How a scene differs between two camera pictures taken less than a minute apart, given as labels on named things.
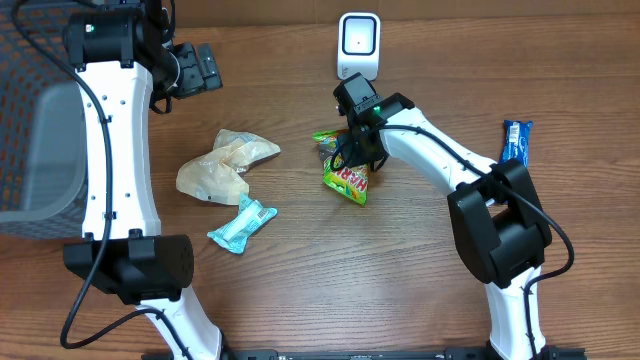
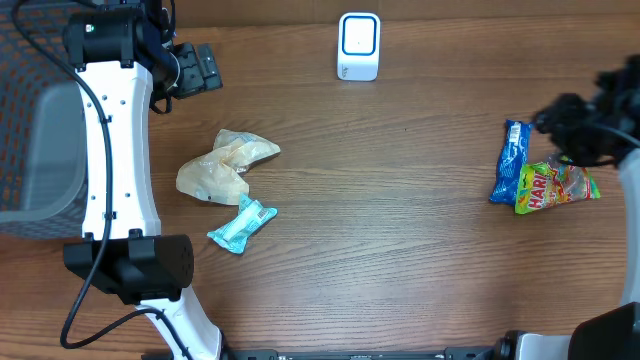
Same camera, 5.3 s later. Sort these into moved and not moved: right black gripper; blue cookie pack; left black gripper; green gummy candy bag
Moved: green gummy candy bag; right black gripper
Not moved: left black gripper; blue cookie pack
